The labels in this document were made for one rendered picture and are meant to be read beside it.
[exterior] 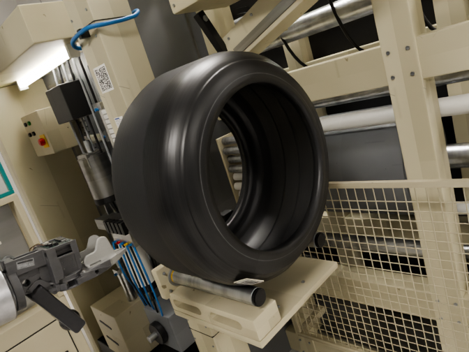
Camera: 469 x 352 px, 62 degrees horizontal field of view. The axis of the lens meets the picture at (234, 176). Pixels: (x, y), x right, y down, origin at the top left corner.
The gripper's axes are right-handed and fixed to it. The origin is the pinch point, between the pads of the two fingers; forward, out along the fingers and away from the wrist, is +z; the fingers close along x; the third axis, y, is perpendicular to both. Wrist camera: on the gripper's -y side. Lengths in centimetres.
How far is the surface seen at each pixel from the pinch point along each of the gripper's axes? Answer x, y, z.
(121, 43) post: 28, 48, 29
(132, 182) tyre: 3.2, 12.8, 8.4
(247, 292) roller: -6.6, -19.5, 25.0
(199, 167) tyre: -11.9, 13.5, 15.5
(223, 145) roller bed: 40, 11, 70
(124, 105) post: 28.4, 31.3, 25.6
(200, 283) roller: 11.0, -20.3, 24.4
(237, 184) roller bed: 38, -5, 70
